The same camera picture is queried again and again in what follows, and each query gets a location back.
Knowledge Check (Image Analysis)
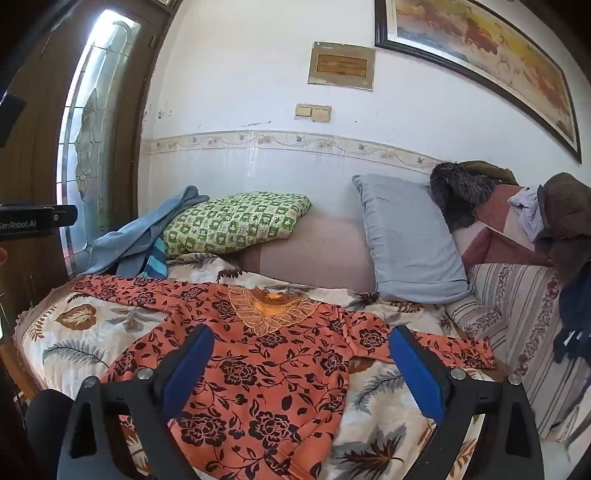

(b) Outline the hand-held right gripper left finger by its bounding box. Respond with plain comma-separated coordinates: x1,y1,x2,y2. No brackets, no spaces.
58,324,215,480

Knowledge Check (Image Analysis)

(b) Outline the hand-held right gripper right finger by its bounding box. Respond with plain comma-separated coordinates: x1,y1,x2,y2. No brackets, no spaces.
388,325,546,480

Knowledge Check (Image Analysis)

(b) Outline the orange floral blouse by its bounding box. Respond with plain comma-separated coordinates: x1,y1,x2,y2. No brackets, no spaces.
74,274,495,480

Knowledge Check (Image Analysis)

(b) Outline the blue-grey cloth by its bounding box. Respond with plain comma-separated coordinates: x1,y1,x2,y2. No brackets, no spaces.
85,185,211,278

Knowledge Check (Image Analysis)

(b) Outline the stained glass door pane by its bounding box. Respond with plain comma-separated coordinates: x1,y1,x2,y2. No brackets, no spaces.
55,10,141,278

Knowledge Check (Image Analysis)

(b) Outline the teal striped cloth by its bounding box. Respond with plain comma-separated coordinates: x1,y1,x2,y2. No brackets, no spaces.
141,237,169,279

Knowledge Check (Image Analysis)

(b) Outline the brown wooden door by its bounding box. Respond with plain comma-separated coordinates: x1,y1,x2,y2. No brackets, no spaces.
0,0,174,324

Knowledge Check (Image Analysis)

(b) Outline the leaf print fleece blanket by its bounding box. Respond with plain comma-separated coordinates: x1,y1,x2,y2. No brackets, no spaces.
14,251,509,480

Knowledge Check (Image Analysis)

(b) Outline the striped floral cushion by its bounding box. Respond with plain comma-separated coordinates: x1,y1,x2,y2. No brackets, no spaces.
445,263,591,439

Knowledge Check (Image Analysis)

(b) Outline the blue-grey pillow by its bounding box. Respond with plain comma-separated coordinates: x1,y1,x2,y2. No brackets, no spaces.
352,174,472,305

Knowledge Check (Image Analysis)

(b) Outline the green checked pillow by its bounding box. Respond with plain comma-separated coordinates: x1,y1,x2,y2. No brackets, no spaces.
163,191,311,259

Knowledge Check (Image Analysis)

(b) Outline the pink and maroon blanket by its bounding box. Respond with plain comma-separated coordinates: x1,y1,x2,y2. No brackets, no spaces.
452,185,550,268

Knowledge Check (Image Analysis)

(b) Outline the pink bolster cushion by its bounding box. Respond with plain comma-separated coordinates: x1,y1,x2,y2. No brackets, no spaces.
238,210,377,294

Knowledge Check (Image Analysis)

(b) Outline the dark navy cloth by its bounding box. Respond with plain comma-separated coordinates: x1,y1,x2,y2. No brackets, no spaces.
554,272,591,365

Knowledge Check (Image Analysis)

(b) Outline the fur-trimmed olive jacket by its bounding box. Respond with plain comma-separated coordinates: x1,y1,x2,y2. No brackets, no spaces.
430,160,518,232

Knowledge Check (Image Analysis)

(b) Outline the lavender cloth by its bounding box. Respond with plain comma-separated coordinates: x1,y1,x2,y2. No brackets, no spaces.
508,185,543,243

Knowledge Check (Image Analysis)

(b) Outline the brown fleece garment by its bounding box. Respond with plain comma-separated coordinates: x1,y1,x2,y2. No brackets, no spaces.
536,172,591,287

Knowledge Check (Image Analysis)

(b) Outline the framed painting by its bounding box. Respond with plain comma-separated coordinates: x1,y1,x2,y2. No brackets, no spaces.
375,0,583,163

